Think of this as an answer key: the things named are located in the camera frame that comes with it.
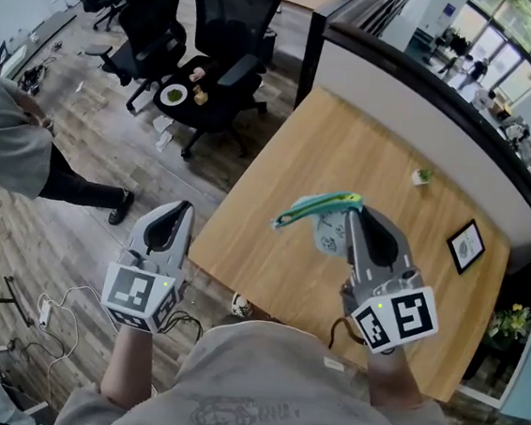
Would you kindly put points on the black framed picture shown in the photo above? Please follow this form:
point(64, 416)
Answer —
point(466, 247)

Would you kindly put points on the black metal stand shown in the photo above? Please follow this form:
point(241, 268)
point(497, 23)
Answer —
point(18, 301)

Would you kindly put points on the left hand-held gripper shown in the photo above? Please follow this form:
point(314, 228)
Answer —
point(137, 290)

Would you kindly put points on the grey desk partition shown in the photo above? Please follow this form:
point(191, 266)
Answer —
point(401, 89)

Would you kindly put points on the small white paper scrap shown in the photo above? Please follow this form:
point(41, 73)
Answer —
point(79, 86)

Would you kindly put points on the tan toy bread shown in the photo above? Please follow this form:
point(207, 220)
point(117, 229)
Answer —
point(200, 96)

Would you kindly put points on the person's patterned shoe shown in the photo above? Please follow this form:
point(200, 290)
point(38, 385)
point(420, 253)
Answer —
point(241, 305)

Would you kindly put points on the teal and white zipper pouch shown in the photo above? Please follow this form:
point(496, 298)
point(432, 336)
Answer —
point(327, 232)

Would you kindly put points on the white power adapter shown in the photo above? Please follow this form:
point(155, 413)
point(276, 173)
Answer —
point(45, 313)

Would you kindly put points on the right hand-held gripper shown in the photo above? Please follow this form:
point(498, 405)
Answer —
point(405, 316)

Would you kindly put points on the black office chair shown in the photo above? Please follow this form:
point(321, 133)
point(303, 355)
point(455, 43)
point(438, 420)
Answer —
point(148, 29)
point(233, 24)

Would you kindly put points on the person's right forearm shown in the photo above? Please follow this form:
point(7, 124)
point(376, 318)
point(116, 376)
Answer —
point(389, 380)

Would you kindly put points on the white plate with green food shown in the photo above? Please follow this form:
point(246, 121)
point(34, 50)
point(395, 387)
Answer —
point(173, 94)

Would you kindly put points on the pale blue cabinet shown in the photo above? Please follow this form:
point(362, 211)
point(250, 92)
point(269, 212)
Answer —
point(529, 371)

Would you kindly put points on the pink toy food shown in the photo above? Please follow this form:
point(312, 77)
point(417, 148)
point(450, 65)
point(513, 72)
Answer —
point(197, 75)

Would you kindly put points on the yellow flower plant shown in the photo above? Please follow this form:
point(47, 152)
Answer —
point(513, 322)

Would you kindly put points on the white crumpled paper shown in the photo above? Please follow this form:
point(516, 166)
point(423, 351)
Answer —
point(163, 141)
point(162, 123)

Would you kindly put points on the small white potted plant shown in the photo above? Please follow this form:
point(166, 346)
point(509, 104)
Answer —
point(422, 177)

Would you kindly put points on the person's left forearm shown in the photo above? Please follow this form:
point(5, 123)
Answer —
point(129, 367)

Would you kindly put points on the person's grey sweatshirt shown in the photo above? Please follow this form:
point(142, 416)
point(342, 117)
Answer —
point(274, 396)

